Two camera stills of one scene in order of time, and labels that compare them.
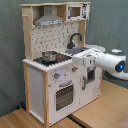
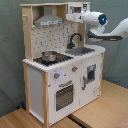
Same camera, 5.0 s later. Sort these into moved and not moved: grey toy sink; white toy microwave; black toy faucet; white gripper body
Moved: white gripper body
Not moved: white toy microwave; grey toy sink; black toy faucet
